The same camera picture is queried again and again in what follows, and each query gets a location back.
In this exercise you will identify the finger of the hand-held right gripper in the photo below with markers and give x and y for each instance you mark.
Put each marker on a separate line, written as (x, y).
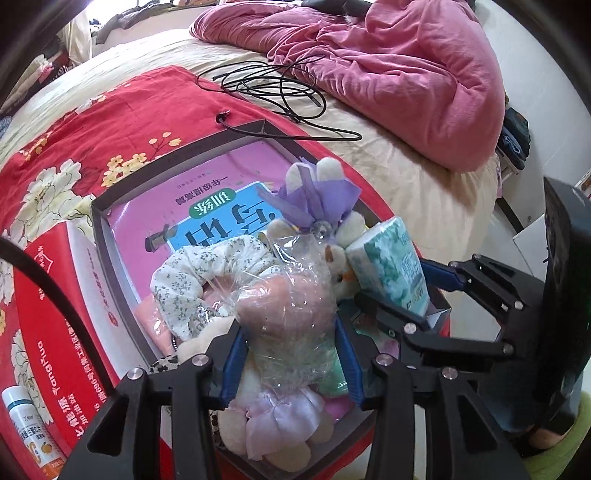
(415, 332)
(443, 272)

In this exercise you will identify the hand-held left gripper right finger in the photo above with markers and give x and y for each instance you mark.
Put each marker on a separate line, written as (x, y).
(351, 364)

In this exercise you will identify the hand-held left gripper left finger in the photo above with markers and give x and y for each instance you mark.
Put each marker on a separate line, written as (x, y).
(233, 364)

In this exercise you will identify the green tissue pack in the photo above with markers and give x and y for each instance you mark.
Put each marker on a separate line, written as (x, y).
(392, 263)

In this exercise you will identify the leopard print cloth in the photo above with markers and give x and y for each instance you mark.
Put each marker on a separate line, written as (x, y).
(164, 363)

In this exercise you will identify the teddy bear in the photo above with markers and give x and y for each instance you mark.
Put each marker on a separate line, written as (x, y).
(281, 415)

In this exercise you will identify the pink plush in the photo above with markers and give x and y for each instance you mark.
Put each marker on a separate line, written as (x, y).
(291, 318)

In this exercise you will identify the pink packet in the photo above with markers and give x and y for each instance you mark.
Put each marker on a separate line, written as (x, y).
(154, 323)

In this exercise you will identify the floral scrunchie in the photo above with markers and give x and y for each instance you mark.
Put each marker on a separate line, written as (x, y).
(184, 277)

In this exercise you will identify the white bunny plush purple bow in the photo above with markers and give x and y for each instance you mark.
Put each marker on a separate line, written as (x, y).
(318, 198)

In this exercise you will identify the pink children's book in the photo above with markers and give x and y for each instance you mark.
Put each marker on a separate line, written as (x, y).
(175, 168)

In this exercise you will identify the cream bed sheet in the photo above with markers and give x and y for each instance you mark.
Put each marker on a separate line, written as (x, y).
(392, 152)

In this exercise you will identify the blue clothes stack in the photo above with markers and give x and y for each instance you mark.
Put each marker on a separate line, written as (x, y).
(513, 134)

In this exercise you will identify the pink and blue book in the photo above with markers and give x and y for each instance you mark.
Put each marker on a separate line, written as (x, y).
(184, 217)

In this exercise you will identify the green cloth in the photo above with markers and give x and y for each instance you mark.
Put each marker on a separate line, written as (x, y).
(563, 457)

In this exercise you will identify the red tissue box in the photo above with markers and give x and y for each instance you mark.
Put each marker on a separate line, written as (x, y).
(55, 323)

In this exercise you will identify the white vitamin bottle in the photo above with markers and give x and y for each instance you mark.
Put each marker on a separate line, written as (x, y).
(32, 434)

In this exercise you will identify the pink duvet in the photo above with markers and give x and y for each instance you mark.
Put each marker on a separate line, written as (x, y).
(392, 60)

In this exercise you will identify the red floral blanket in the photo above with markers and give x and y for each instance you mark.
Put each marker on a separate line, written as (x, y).
(115, 106)

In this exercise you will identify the black garment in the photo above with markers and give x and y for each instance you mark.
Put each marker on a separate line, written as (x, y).
(332, 4)

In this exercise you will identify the clothes on windowsill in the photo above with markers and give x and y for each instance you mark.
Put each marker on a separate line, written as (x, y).
(115, 23)

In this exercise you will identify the cream curtain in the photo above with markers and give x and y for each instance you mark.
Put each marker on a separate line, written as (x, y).
(76, 37)

